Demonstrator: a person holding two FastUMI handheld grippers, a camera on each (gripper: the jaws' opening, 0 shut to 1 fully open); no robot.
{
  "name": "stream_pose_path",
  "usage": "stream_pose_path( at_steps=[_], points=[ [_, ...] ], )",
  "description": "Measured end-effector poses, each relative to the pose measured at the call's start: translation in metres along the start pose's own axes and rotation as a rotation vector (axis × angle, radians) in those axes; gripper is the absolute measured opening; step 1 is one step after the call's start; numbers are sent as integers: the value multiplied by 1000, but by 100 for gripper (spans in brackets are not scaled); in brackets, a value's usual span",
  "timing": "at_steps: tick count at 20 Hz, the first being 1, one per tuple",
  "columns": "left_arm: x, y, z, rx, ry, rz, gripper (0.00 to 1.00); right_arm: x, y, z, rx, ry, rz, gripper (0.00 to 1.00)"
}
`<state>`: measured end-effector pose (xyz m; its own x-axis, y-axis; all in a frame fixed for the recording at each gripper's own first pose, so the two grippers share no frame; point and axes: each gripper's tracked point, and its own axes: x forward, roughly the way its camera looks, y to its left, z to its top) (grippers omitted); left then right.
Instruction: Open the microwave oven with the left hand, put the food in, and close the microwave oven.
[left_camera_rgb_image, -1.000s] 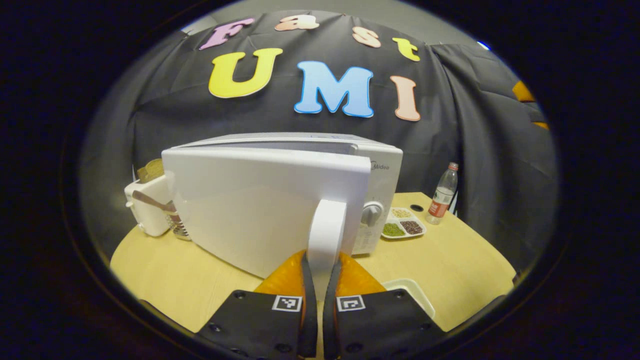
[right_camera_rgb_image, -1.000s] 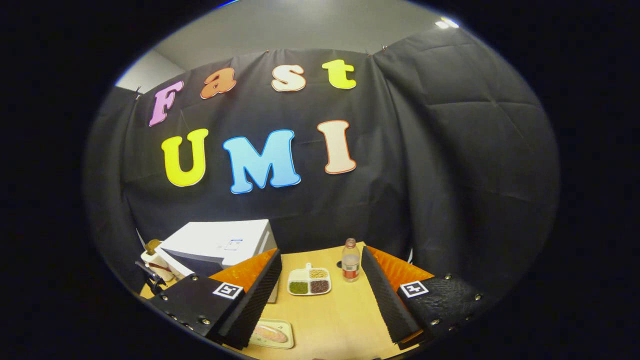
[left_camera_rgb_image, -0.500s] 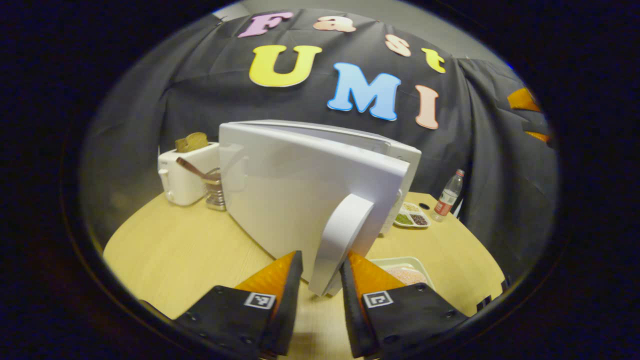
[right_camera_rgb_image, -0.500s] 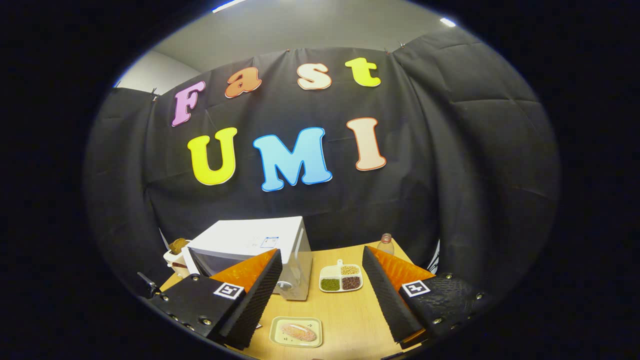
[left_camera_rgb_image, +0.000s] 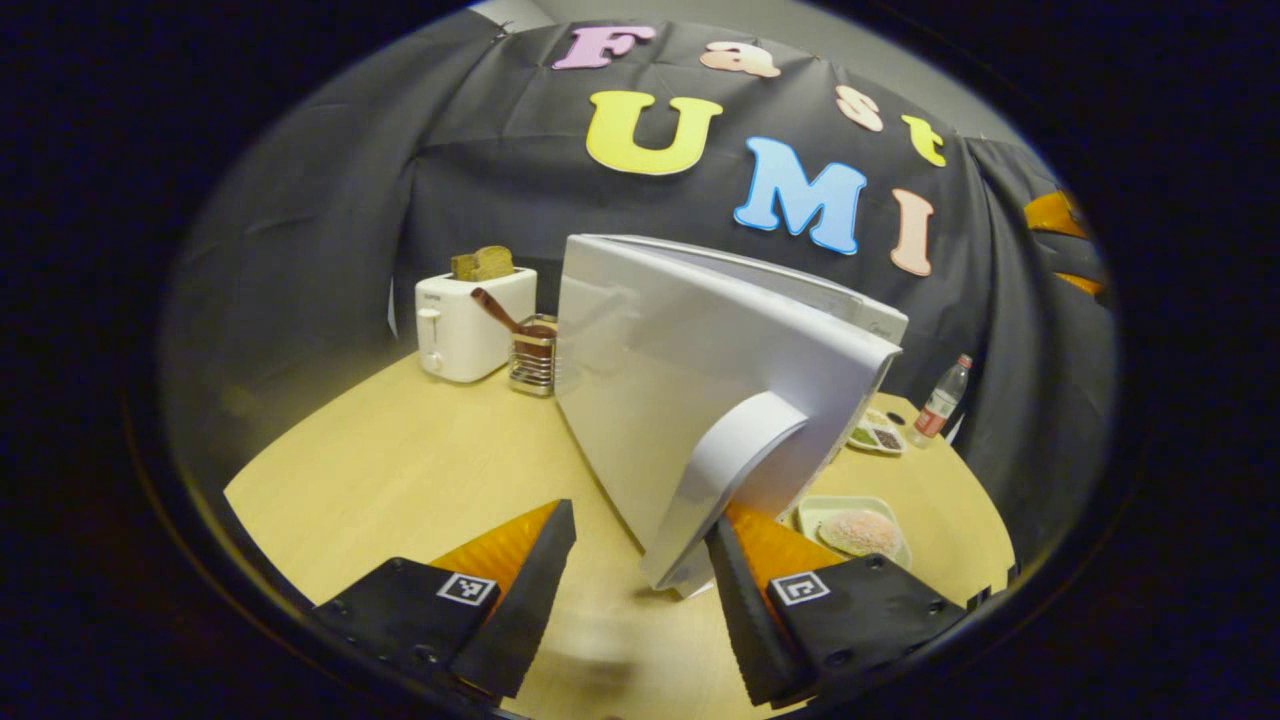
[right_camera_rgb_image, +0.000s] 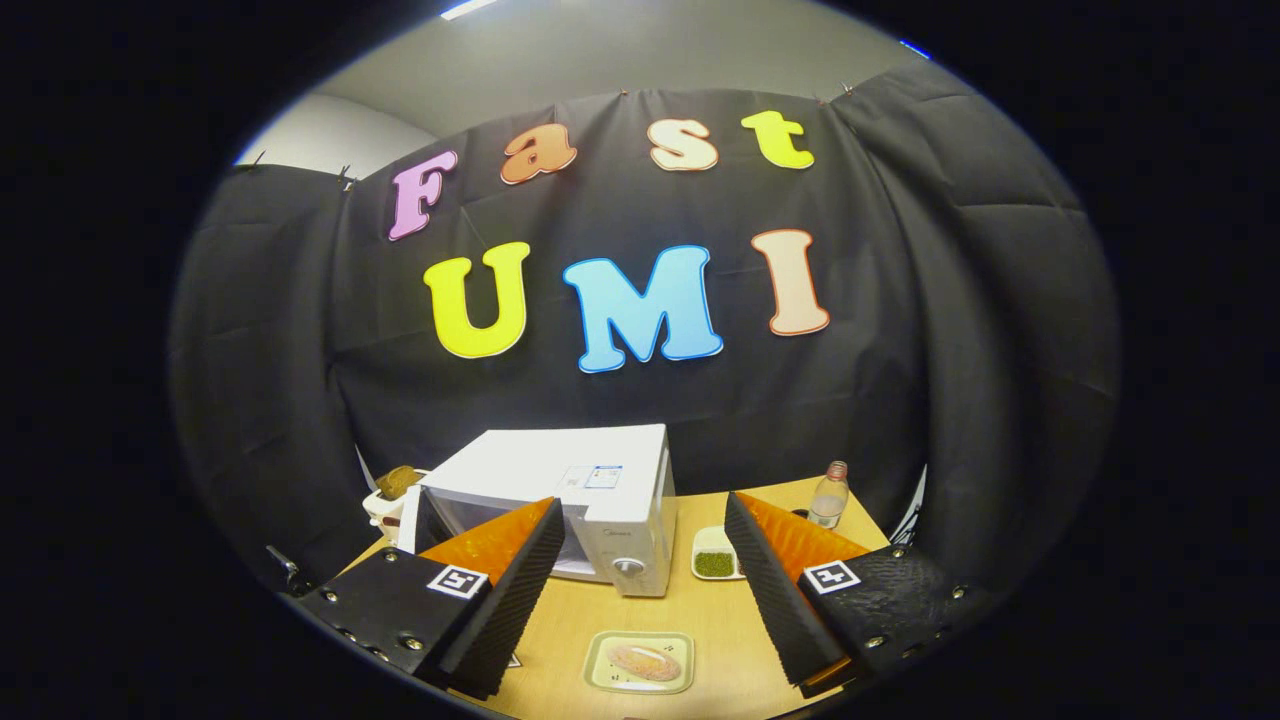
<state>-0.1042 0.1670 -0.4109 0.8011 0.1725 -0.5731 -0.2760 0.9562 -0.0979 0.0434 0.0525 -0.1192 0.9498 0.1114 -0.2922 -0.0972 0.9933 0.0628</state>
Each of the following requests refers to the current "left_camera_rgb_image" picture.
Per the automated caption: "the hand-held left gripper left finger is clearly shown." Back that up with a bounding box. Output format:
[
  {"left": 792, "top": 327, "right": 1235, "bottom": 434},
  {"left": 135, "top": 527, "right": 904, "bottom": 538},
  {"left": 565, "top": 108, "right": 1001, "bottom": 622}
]
[{"left": 308, "top": 498, "right": 579, "bottom": 700}]

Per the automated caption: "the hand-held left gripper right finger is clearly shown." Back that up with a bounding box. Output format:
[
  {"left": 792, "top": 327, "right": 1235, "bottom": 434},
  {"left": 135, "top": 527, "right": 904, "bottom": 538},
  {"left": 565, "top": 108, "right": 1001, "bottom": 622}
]
[{"left": 704, "top": 499, "right": 972, "bottom": 710}]

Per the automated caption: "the pink speckled food piece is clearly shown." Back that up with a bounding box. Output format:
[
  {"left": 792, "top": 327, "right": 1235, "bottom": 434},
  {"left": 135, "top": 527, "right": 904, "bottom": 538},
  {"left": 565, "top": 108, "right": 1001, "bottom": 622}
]
[{"left": 819, "top": 509, "right": 902, "bottom": 559}]

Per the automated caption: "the white microwave oven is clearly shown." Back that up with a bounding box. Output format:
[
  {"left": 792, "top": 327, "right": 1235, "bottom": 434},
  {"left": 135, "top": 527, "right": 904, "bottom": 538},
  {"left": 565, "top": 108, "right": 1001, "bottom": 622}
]
[{"left": 555, "top": 233, "right": 911, "bottom": 599}]

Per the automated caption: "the pale green rectangular tray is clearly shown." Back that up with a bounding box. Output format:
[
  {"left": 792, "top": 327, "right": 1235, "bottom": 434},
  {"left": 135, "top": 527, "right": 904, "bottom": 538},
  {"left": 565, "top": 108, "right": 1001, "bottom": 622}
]
[{"left": 796, "top": 495, "right": 914, "bottom": 572}]

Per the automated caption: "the clear bottle with red label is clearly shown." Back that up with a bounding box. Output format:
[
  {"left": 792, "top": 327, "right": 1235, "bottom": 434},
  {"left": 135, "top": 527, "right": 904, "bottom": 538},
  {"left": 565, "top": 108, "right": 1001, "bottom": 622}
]
[{"left": 911, "top": 354, "right": 974, "bottom": 449}]

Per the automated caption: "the divided dish of beans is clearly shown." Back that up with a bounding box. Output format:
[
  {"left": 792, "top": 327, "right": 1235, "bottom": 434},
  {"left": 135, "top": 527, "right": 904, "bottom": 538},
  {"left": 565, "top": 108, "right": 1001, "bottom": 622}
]
[{"left": 847, "top": 407, "right": 909, "bottom": 457}]

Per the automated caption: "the white toaster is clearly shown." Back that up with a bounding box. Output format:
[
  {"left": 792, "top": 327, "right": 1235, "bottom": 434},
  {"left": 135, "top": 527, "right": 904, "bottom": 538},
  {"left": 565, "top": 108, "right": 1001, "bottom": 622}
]
[{"left": 414, "top": 266, "right": 539, "bottom": 385}]

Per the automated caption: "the brown spoon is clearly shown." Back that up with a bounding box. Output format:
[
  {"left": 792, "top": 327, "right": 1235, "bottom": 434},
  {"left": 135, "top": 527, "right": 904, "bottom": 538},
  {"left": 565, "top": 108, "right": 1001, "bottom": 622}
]
[{"left": 470, "top": 287, "right": 532, "bottom": 339}]

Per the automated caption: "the brown toast bread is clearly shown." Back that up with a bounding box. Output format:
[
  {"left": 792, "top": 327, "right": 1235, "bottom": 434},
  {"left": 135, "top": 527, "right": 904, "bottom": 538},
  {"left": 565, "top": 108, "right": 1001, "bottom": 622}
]
[{"left": 450, "top": 245, "right": 517, "bottom": 284}]

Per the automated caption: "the black backdrop cloth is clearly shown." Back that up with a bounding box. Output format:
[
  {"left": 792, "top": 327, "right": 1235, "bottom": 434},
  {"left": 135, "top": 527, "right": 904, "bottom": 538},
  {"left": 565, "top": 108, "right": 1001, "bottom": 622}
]
[{"left": 160, "top": 10, "right": 1119, "bottom": 561}]

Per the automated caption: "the wire utensil holder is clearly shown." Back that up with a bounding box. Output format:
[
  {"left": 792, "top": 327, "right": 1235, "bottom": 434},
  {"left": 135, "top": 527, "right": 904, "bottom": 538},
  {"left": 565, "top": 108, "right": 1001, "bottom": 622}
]
[{"left": 507, "top": 313, "right": 560, "bottom": 399}]

